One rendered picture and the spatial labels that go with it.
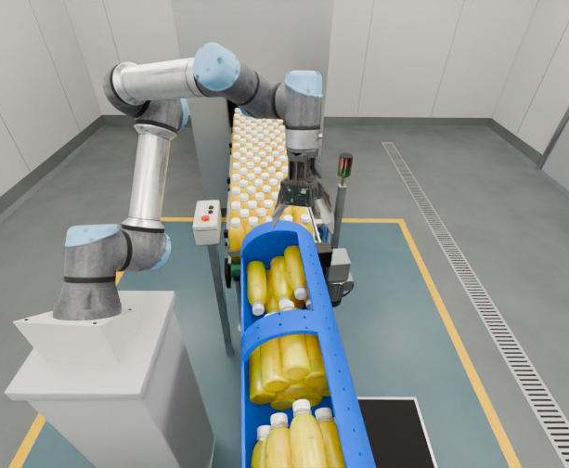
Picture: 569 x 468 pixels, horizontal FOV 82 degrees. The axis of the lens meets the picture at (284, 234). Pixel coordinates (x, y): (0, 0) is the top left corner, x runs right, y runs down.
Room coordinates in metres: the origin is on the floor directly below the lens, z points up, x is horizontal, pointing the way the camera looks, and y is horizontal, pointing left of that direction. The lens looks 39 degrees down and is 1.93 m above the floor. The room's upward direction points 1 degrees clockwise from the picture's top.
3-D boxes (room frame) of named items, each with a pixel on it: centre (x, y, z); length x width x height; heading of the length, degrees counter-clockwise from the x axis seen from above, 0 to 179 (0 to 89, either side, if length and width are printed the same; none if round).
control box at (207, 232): (1.18, 0.34, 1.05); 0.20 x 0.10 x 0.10; 6
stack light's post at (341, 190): (1.42, -0.29, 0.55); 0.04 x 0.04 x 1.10; 6
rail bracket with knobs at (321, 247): (1.07, -0.17, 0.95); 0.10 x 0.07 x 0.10; 96
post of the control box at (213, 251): (1.18, 0.34, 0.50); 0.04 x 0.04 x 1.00; 6
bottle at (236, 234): (1.11, 0.20, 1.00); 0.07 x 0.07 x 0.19
